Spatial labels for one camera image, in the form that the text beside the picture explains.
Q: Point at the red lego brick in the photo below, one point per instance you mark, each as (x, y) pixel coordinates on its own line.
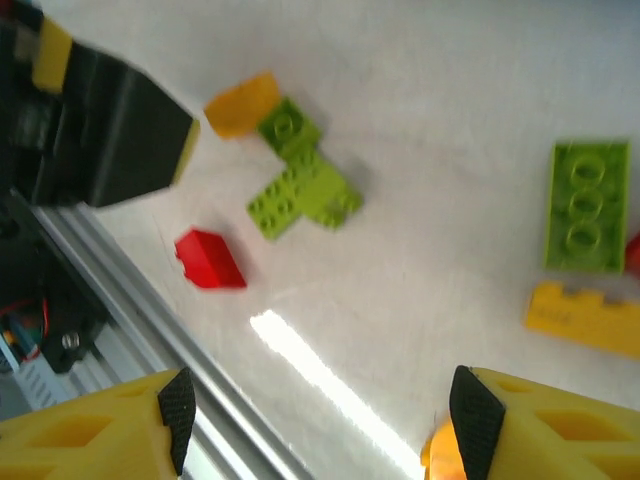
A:
(634, 257)

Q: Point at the yellow round lego piece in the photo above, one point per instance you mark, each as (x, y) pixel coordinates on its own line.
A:
(440, 455)

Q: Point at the yellow lego brick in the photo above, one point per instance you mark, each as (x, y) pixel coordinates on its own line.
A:
(240, 107)
(575, 320)

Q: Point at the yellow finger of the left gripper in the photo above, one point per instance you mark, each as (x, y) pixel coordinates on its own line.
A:
(52, 55)
(115, 135)

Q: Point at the green two-by-four lego brick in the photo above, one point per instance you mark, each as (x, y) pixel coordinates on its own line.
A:
(585, 210)
(272, 205)

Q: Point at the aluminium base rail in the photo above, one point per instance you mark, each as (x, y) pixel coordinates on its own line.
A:
(145, 320)

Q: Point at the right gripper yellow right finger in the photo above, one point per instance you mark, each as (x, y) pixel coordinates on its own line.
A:
(550, 435)

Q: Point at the red lego arch piece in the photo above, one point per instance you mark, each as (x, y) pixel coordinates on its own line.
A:
(212, 260)

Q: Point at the small circuit board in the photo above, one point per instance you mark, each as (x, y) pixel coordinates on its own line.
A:
(17, 345)

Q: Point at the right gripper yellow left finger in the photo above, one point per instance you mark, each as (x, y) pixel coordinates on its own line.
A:
(90, 435)

